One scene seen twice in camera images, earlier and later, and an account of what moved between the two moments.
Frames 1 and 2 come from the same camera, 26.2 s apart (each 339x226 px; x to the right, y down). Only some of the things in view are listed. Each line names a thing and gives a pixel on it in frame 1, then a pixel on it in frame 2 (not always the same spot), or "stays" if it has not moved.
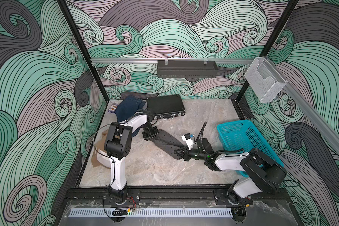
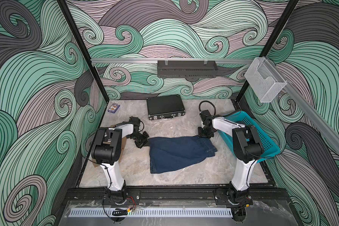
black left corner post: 82,41 stays
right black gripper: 186,154 -> 199,134
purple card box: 112,108 stays
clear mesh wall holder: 263,81 stays
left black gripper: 146,137 -> 144,134
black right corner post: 245,84 stays
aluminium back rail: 156,60 stays
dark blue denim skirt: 127,107 -> 168,154
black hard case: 166,106 stays
